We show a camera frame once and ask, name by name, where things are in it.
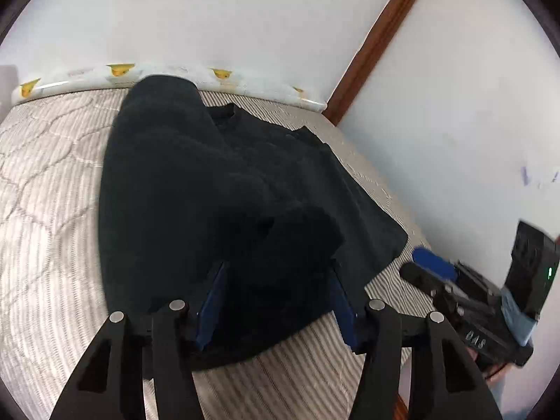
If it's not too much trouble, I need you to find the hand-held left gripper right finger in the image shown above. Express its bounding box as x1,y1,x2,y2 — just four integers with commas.
328,267,504,420

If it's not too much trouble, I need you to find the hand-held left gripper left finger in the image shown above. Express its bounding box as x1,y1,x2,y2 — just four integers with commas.
49,262,229,420

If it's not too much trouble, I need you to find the black sweatshirt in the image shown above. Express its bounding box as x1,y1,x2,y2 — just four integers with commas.
98,74,410,370

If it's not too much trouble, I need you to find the brown wooden door trim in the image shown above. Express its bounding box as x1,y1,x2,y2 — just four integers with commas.
325,0,439,126

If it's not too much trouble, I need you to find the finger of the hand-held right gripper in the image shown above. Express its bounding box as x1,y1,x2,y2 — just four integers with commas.
412,247,459,282
399,261,448,296

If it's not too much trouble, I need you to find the striped mattress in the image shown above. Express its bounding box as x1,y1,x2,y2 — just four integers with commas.
0,90,438,420

